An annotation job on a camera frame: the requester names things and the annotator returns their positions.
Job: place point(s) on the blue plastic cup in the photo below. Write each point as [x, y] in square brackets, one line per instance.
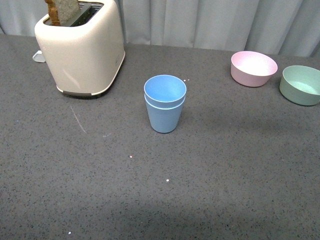
[164, 116]
[165, 91]

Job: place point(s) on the cream white toaster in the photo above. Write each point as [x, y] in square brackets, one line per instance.
[85, 56]

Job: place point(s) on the pink plastic bowl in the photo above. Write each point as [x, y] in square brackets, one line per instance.
[252, 69]

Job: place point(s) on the white toaster lever knob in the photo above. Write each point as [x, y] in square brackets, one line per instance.
[39, 57]

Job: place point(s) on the green plastic bowl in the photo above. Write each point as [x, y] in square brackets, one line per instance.
[301, 85]

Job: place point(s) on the slice of brown bread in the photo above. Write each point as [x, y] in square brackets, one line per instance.
[61, 11]

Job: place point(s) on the grey pleated curtain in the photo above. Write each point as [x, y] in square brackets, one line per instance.
[281, 27]

